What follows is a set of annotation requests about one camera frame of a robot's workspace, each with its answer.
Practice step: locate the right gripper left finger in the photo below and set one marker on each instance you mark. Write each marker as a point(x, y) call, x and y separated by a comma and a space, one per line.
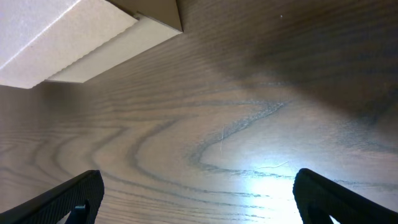
point(79, 199)

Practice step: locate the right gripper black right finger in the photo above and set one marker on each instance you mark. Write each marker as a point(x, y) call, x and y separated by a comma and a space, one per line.
point(320, 200)

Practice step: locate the brown cardboard box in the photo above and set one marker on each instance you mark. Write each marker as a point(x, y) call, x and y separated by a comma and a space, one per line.
point(75, 40)

